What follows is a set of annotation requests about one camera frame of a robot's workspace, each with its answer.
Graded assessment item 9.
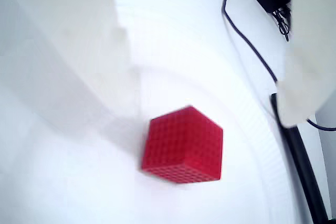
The bundled black device cord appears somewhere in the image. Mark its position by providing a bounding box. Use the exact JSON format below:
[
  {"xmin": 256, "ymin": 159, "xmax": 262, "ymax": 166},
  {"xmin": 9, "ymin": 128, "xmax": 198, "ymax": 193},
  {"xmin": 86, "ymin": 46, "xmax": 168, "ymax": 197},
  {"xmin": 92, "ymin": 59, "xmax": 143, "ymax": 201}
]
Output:
[{"xmin": 271, "ymin": 7, "xmax": 292, "ymax": 42}]

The black flat bar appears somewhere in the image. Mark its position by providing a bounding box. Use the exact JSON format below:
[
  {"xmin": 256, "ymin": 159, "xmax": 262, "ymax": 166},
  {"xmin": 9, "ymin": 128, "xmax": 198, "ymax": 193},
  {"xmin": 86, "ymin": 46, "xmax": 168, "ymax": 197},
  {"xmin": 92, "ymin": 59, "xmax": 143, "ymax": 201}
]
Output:
[{"xmin": 270, "ymin": 92, "xmax": 330, "ymax": 224}]

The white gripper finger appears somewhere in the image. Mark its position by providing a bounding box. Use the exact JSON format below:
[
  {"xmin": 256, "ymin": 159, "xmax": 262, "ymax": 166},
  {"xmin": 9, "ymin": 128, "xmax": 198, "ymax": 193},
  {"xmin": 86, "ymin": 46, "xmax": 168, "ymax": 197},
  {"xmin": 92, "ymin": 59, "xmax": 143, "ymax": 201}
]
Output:
[
  {"xmin": 0, "ymin": 0, "xmax": 142, "ymax": 120},
  {"xmin": 276, "ymin": 0, "xmax": 336, "ymax": 128}
]

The long black cable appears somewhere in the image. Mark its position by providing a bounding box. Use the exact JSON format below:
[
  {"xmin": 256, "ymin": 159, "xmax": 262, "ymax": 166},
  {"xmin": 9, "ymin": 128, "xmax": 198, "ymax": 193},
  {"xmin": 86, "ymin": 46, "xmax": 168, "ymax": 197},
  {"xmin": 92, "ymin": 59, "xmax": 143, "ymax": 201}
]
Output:
[{"xmin": 222, "ymin": 0, "xmax": 336, "ymax": 132}]

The red textured cube block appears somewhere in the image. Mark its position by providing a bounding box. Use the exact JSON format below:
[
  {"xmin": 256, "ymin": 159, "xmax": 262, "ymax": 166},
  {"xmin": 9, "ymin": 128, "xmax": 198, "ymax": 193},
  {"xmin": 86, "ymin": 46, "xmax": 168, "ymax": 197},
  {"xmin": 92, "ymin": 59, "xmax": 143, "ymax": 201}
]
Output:
[{"xmin": 140, "ymin": 105, "xmax": 224, "ymax": 185}]

